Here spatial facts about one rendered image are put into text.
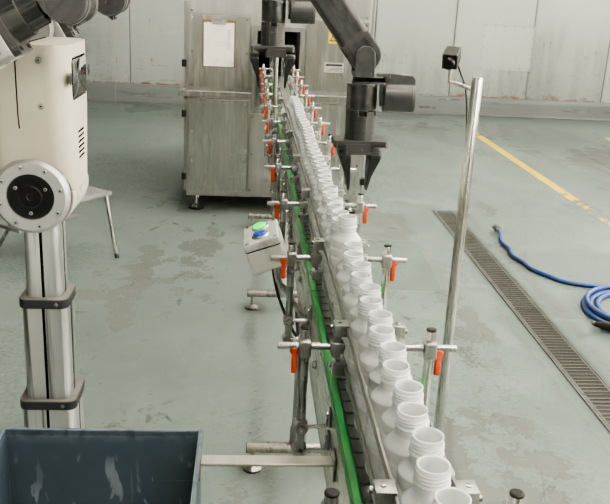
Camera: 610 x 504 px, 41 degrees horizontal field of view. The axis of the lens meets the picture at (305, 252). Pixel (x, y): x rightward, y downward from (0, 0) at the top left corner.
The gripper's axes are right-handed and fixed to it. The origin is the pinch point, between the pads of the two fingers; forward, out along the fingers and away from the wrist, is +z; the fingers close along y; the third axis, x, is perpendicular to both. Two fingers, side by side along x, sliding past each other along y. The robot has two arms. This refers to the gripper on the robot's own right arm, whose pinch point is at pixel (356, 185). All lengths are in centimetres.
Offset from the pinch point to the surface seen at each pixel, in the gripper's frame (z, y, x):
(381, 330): 11.7, -1.3, -44.0
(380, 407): 16, -4, -59
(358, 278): 10.7, -2.2, -23.9
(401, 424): 13, -3, -70
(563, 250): 125, 194, 365
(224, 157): 80, -38, 438
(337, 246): 12.0, -3.4, -1.3
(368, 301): 11.6, -1.6, -32.4
